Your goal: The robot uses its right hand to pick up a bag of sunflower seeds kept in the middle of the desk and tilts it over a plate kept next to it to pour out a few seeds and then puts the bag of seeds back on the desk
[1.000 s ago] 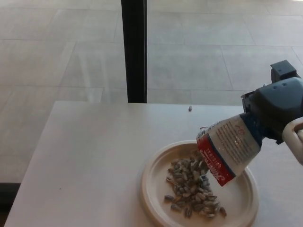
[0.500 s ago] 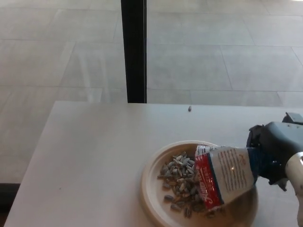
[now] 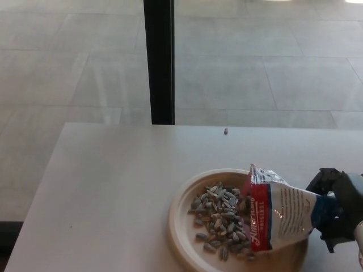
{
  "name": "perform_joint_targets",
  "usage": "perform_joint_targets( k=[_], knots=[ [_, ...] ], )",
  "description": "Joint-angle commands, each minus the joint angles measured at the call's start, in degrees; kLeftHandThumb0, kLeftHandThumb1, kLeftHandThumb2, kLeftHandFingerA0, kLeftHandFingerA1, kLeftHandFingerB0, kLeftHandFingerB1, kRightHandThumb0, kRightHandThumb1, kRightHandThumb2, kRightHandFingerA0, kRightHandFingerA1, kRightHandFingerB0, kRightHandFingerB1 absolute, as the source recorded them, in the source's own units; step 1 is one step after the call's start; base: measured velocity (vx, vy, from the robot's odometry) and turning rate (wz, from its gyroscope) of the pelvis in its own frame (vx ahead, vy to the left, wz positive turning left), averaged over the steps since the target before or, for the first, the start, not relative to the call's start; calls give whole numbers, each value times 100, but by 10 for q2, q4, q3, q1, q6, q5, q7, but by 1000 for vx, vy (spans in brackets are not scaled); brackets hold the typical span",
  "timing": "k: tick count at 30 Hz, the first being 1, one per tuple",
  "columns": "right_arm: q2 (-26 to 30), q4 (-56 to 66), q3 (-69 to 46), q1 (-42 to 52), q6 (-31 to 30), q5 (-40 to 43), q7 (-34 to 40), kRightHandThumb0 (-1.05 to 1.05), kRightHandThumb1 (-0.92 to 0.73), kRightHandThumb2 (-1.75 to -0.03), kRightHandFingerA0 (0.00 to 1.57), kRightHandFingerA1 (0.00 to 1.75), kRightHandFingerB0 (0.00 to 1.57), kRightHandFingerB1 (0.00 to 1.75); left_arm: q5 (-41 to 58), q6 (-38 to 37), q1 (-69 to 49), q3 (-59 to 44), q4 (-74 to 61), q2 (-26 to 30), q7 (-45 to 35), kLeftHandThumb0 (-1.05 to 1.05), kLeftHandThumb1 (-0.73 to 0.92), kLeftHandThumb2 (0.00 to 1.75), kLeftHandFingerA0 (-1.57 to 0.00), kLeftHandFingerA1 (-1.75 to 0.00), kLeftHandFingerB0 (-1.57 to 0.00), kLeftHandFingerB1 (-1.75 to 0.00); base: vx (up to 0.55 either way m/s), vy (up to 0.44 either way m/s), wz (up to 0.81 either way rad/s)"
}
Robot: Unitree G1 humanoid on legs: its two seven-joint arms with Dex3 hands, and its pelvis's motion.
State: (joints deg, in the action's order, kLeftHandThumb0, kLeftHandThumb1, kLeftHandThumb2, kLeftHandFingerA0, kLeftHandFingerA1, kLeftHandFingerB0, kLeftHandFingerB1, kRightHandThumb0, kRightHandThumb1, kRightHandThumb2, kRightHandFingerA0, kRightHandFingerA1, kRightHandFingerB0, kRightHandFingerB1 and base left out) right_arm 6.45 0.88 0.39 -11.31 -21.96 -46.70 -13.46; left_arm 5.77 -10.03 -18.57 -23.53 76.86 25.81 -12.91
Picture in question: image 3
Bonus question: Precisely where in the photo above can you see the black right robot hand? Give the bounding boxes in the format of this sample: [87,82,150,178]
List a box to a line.
[305,168,363,254]

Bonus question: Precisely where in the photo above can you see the red white sunflower seed bag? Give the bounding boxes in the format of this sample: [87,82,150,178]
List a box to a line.
[240,163,341,253]

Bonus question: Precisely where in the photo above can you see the pile of striped sunflower seeds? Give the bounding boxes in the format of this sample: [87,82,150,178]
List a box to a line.
[187,181,256,262]

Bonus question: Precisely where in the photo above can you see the beige round paper plate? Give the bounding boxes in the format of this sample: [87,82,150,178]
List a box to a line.
[166,168,309,272]

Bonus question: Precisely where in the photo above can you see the black vertical window frame post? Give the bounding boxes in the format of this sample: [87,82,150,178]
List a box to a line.
[142,0,176,125]

